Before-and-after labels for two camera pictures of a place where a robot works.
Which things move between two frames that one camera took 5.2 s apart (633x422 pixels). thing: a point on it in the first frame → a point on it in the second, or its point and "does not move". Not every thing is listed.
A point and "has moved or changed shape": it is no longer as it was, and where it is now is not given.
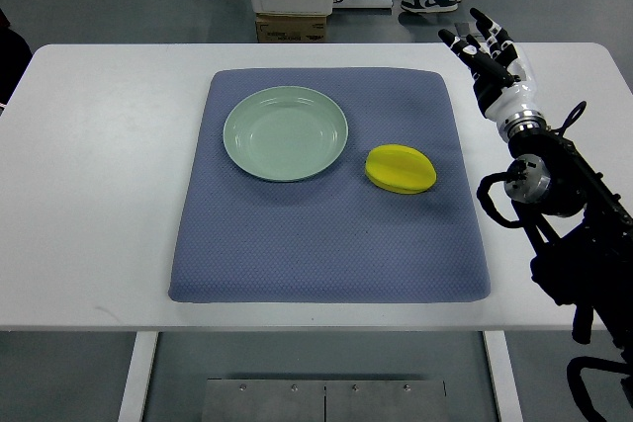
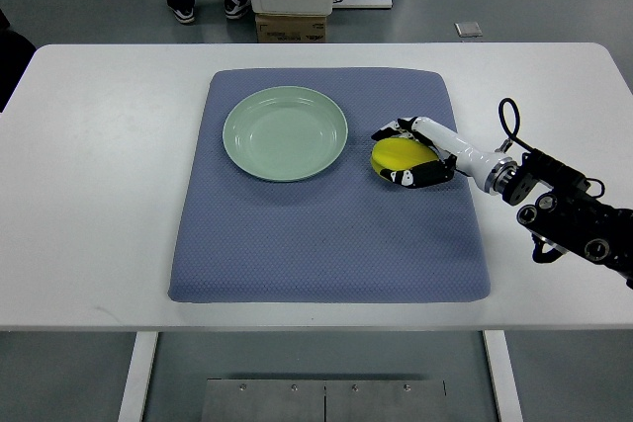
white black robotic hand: x=500 y=78 → x=490 y=172
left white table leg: x=133 y=403 does not move
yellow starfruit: x=400 y=169 has moved or changed shape
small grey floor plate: x=463 y=29 does not move
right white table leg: x=504 y=377 does not move
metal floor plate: x=323 y=400 does not move
